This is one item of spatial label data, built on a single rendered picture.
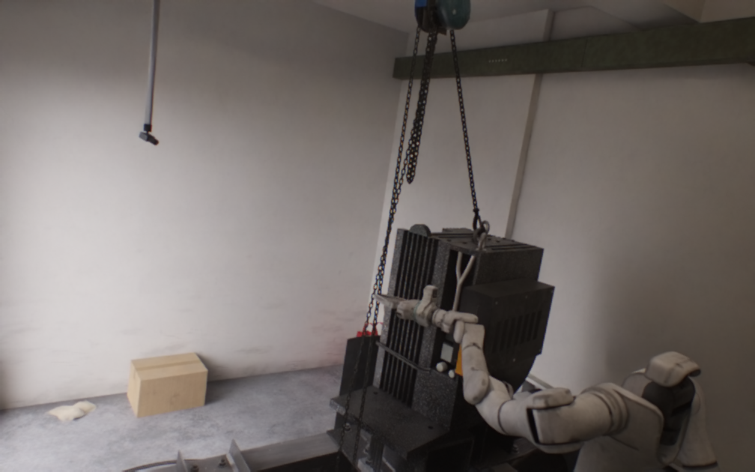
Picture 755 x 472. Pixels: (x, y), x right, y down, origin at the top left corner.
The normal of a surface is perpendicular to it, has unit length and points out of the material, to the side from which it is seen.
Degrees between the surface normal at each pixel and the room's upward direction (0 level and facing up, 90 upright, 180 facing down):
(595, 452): 96
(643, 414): 92
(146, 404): 90
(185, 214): 90
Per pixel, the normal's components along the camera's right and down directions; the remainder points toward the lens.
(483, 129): -0.82, -0.04
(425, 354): -0.68, 0.00
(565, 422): -0.36, -0.18
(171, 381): 0.59, 0.21
